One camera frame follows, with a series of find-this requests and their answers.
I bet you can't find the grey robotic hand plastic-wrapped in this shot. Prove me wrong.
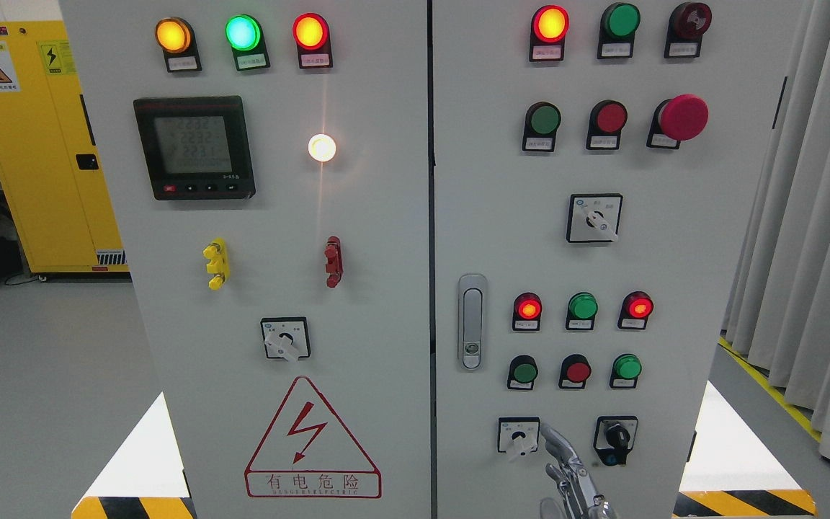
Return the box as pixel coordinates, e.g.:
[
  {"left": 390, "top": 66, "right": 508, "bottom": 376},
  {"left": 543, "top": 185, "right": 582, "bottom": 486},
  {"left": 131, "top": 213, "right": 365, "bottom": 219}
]
[{"left": 540, "top": 422, "right": 619, "bottom": 518}]

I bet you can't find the silver door handle lever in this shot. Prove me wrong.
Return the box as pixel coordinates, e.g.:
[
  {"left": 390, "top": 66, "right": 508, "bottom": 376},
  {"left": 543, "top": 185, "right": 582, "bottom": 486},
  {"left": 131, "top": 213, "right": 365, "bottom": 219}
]
[{"left": 462, "top": 287, "right": 482, "bottom": 351}]

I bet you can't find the red push button lower middle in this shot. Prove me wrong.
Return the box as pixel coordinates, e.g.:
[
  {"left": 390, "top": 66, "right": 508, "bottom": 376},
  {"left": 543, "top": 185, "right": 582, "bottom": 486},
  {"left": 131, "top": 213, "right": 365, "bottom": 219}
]
[{"left": 558, "top": 354, "right": 592, "bottom": 390}]

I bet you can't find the green push button lower right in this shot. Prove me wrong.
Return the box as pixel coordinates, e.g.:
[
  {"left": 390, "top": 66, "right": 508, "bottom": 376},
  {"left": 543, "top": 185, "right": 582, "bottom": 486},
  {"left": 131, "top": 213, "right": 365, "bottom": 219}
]
[{"left": 610, "top": 352, "right": 643, "bottom": 390}]

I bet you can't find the green push button lower left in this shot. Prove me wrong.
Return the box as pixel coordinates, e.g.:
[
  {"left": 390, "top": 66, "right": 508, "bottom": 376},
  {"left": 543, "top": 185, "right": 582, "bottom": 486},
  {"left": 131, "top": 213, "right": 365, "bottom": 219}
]
[{"left": 507, "top": 355, "right": 539, "bottom": 391}]

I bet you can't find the green lamp middle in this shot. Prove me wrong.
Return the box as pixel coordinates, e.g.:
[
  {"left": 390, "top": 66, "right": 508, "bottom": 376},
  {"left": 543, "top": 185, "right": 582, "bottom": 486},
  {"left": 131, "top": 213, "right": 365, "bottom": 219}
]
[{"left": 564, "top": 292, "right": 599, "bottom": 332}]

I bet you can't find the red lit lamp middle right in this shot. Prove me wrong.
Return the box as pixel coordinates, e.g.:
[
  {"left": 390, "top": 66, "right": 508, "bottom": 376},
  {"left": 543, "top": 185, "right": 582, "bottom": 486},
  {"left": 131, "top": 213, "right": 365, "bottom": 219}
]
[{"left": 617, "top": 291, "right": 654, "bottom": 329}]

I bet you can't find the red lit lamp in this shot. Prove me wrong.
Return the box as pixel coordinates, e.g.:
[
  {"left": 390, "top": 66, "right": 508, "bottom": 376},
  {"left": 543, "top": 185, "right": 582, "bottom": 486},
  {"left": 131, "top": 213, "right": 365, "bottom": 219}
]
[
  {"left": 617, "top": 291, "right": 654, "bottom": 329},
  {"left": 528, "top": 4, "right": 570, "bottom": 63},
  {"left": 512, "top": 292, "right": 543, "bottom": 332}
]

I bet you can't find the red lit lamp middle left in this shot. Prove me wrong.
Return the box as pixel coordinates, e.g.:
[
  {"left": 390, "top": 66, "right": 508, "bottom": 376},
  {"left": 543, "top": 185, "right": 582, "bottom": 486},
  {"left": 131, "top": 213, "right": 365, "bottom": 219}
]
[{"left": 512, "top": 292, "right": 543, "bottom": 332}]

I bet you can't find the red triangle electric warning sticker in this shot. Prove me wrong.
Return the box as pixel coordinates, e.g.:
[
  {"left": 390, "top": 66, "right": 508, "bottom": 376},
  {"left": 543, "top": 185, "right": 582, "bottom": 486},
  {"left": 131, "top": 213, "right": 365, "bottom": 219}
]
[{"left": 244, "top": 376, "right": 383, "bottom": 499}]

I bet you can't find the grey pleated curtain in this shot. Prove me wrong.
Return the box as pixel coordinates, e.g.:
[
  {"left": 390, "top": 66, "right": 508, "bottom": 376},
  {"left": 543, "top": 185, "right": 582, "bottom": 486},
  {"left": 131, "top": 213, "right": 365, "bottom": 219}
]
[{"left": 725, "top": 1, "right": 830, "bottom": 461}]

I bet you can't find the grey electrical control cabinet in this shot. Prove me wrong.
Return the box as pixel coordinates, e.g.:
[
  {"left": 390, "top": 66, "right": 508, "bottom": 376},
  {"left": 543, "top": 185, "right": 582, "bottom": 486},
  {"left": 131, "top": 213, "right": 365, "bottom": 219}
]
[{"left": 60, "top": 1, "right": 809, "bottom": 518}]

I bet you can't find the red terminal connector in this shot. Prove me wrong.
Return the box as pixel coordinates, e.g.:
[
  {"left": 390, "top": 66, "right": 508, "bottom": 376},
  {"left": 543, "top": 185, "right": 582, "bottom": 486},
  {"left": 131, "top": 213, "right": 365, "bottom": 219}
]
[{"left": 323, "top": 236, "right": 344, "bottom": 288}]

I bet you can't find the green push button upper row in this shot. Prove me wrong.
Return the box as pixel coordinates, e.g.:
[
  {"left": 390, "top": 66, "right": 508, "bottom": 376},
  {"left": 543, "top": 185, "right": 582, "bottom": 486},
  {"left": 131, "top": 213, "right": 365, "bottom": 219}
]
[{"left": 522, "top": 102, "right": 562, "bottom": 152}]

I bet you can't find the red push button upper row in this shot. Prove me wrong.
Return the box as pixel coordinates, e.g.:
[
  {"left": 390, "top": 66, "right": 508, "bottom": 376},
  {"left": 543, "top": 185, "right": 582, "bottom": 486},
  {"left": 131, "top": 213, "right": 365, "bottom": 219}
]
[{"left": 585, "top": 99, "right": 628, "bottom": 151}]

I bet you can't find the red mushroom emergency stop button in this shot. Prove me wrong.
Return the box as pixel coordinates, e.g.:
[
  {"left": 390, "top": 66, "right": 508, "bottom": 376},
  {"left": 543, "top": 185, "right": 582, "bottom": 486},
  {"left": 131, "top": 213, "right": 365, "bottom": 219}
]
[{"left": 646, "top": 93, "right": 710, "bottom": 150}]

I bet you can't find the yellow terminal connector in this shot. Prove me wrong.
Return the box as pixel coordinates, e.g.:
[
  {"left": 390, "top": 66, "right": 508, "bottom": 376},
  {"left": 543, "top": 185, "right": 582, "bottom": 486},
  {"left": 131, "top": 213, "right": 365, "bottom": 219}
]
[{"left": 203, "top": 236, "right": 231, "bottom": 291}]

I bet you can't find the white lit indicator lamp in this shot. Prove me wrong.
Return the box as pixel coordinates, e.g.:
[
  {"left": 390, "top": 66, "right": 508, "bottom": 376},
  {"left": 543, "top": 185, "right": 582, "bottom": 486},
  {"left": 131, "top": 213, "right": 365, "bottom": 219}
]
[{"left": 307, "top": 133, "right": 337, "bottom": 162}]

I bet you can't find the red lit lamp right top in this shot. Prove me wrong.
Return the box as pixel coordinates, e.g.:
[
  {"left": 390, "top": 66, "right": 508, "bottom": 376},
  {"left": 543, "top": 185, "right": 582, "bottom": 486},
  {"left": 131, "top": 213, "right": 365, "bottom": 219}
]
[{"left": 528, "top": 4, "right": 570, "bottom": 63}]

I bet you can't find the green lamp right top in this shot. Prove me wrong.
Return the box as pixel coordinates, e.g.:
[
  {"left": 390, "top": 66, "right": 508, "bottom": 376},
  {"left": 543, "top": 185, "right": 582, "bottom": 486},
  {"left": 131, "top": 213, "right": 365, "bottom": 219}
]
[{"left": 597, "top": 2, "right": 641, "bottom": 60}]

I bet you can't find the dark red buzzer lamp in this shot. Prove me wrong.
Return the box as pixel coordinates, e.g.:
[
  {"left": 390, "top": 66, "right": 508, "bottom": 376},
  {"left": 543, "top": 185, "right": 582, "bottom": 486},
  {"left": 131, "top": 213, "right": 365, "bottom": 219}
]
[{"left": 664, "top": 2, "right": 713, "bottom": 59}]

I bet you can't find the black digital power meter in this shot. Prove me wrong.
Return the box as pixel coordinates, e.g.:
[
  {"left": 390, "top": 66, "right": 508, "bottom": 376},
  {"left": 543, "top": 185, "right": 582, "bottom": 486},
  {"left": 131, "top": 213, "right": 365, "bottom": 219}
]
[{"left": 134, "top": 95, "right": 256, "bottom": 200}]

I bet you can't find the red indicator lamp top left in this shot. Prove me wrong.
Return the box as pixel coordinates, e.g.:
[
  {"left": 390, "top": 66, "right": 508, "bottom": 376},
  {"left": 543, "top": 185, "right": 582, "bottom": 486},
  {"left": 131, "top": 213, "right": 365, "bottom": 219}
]
[{"left": 293, "top": 12, "right": 333, "bottom": 69}]

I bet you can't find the green indicator lamp top left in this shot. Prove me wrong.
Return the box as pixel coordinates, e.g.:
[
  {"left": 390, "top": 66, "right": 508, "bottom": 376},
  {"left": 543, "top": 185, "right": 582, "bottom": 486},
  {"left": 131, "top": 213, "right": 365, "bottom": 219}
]
[{"left": 225, "top": 14, "right": 271, "bottom": 71}]

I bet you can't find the yellow indicator lamp top left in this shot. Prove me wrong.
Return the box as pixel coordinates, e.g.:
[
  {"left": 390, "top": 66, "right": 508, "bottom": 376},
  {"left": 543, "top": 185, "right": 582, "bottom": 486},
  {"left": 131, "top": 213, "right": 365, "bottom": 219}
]
[{"left": 155, "top": 17, "right": 202, "bottom": 73}]

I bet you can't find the yellow safety storage cabinet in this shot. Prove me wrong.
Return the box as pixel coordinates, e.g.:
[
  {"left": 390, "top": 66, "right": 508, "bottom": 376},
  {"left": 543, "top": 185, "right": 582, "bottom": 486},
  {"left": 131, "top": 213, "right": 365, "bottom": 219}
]
[{"left": 0, "top": 20, "right": 129, "bottom": 275}]

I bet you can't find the black key selector switch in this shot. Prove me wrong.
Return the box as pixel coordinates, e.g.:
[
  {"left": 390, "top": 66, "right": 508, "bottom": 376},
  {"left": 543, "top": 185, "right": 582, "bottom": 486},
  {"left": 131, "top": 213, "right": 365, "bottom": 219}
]
[{"left": 593, "top": 416, "right": 638, "bottom": 466}]

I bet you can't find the bottom white rotary selector switch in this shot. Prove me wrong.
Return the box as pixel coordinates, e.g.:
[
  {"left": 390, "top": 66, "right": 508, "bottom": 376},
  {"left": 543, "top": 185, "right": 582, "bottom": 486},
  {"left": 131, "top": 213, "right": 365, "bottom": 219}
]
[{"left": 497, "top": 417, "right": 541, "bottom": 463}]

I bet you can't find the silver handle lock housing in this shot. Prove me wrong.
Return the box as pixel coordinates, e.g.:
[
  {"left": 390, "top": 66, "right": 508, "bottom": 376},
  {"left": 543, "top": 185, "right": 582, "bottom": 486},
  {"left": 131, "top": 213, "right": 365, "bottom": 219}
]
[{"left": 458, "top": 273, "right": 488, "bottom": 371}]

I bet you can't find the right door upper selector switch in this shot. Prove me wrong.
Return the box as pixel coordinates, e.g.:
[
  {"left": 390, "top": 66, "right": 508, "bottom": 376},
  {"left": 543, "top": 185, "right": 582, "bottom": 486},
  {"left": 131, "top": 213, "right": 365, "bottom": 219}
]
[{"left": 566, "top": 193, "right": 623, "bottom": 244}]

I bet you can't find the left door rotary selector switch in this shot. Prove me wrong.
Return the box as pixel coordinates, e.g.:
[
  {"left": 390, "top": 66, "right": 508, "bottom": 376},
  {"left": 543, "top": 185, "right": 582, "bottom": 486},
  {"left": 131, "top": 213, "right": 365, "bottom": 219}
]
[{"left": 260, "top": 316, "right": 312, "bottom": 362}]

